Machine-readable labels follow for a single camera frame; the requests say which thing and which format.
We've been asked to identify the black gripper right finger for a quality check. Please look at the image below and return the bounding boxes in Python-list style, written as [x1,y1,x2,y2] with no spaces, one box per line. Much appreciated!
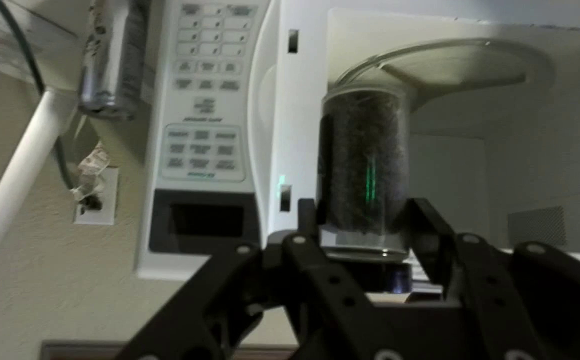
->
[399,196,580,360]

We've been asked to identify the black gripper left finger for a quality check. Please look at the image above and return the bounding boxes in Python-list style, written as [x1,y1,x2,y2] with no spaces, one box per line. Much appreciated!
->
[115,196,397,360]

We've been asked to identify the dark clear bottle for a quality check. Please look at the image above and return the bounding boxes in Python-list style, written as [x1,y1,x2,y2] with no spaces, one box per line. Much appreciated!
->
[266,85,416,296]

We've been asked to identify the white microwave oven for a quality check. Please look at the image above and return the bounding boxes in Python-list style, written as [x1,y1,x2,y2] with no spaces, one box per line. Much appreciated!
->
[134,0,580,284]

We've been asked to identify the glass microwave turntable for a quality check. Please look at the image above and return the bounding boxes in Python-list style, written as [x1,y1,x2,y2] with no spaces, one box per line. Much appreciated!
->
[332,38,553,104]

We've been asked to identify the black plug with tag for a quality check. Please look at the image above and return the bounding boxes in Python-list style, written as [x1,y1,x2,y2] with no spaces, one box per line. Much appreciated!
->
[68,143,115,217]

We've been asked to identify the brown picture frame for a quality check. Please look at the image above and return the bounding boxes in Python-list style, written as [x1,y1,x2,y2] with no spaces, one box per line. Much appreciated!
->
[38,339,302,360]

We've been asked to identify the white wall outlet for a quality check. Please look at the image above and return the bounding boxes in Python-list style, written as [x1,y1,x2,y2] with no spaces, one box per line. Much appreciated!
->
[72,167,119,226]

